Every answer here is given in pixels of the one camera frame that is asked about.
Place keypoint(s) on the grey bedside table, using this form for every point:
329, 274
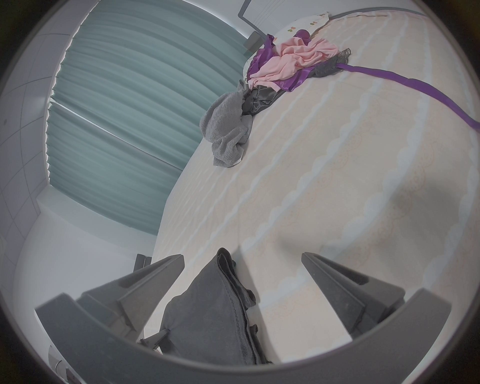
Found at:
254, 40

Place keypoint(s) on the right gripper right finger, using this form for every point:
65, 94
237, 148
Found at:
333, 296

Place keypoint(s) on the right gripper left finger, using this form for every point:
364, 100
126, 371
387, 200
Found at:
150, 296

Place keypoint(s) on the white printed pillow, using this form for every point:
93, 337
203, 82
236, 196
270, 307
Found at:
300, 26

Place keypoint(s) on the blue-green curtain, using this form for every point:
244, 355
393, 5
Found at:
161, 63
112, 168

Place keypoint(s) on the black T-shirt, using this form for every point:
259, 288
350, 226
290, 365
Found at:
210, 318

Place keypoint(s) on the black chest of drawers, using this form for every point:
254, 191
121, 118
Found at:
141, 261

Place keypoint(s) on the grey garment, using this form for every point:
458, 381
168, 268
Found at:
225, 127

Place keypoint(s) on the pile of clothes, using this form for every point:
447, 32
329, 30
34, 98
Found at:
296, 60

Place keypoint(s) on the bed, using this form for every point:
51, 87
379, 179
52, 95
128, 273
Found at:
356, 168

